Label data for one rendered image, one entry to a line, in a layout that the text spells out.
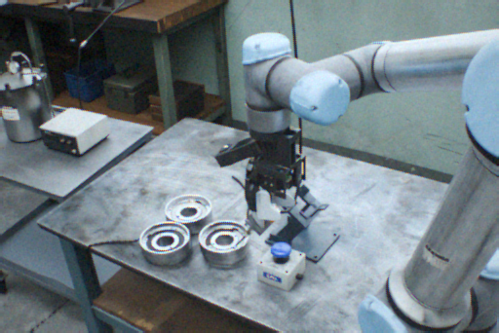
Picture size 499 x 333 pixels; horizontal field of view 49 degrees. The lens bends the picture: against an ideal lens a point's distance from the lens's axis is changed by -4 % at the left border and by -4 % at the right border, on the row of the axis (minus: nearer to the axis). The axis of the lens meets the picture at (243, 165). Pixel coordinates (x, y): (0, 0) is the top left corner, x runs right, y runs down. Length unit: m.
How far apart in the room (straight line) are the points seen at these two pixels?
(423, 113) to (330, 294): 1.69
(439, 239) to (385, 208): 0.66
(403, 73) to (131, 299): 0.96
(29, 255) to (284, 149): 1.53
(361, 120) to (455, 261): 2.17
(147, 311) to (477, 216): 1.00
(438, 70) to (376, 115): 2.00
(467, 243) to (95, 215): 0.94
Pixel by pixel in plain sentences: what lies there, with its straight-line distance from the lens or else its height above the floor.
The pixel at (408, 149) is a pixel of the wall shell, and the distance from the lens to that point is 2.80.
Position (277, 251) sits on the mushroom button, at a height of 0.87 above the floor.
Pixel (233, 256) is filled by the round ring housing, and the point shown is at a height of 0.83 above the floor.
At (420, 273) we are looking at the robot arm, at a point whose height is 1.10.
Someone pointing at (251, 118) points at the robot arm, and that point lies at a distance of 0.93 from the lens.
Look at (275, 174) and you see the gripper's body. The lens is 0.96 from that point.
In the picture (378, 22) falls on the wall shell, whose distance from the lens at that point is 2.61.
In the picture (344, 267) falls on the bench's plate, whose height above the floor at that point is 0.80.
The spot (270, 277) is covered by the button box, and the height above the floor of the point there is 0.82.
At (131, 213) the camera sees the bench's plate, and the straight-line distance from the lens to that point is 1.36.
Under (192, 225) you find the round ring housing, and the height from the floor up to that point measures 0.83.
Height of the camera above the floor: 1.59
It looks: 32 degrees down
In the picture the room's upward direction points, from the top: 4 degrees counter-clockwise
